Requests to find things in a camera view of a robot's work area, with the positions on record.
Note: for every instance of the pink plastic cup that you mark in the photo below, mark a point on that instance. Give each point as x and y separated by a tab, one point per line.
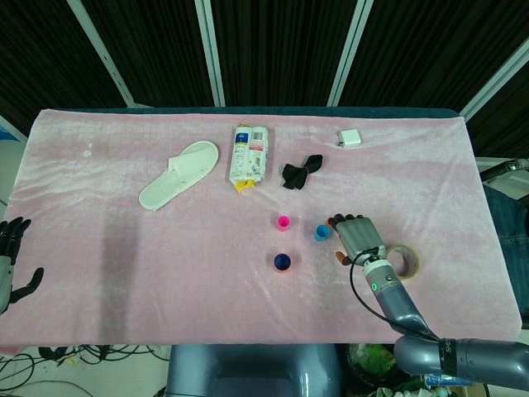
284	223

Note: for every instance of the white frame post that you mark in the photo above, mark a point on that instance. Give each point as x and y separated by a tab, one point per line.
103	54
496	74
349	54
211	54

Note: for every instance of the white disposable slipper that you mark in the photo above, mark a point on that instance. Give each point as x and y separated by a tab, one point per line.
177	178

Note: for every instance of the white snack package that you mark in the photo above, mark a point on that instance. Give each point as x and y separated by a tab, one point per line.
249	157

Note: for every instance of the blue plastic cup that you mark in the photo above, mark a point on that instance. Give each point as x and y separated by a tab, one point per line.
322	233

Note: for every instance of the white charger plug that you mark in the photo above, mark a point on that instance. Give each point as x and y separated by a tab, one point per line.
350	137

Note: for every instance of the blue-grey robot torso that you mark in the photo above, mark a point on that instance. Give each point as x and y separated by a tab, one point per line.
248	372

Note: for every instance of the person in jeans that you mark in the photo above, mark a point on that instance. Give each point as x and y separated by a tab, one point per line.
508	231

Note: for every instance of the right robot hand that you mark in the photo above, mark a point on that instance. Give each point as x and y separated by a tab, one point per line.
357	235

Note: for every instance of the pink velvet table cloth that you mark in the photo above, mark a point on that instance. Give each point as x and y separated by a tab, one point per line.
186	269

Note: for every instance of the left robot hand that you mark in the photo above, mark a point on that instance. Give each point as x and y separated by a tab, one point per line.
6	273

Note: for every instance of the purple plastic cup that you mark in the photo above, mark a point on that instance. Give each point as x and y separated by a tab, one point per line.
283	260

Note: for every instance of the black cloth bundle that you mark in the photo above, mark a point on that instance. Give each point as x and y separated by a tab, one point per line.
297	173

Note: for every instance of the yellowish tape roll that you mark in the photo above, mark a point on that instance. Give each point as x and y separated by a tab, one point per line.
415	264

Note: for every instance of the orange plastic cup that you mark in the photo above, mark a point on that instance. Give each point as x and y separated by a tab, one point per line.
283	271

